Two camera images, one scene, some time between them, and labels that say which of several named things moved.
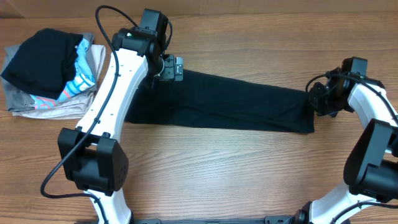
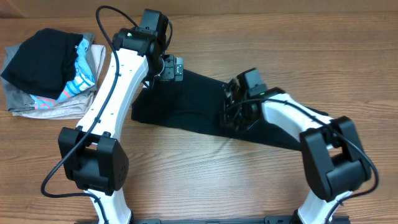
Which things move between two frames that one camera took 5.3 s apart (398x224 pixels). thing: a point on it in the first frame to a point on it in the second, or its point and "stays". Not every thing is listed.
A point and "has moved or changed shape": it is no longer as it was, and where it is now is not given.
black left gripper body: x=168 y=73 stays
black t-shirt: x=201 y=98 has moved or changed shape
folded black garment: x=44 y=65 stays
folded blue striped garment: x=84 y=77 stays
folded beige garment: x=78 y=107 stays
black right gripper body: x=326 y=101 to x=237 y=113
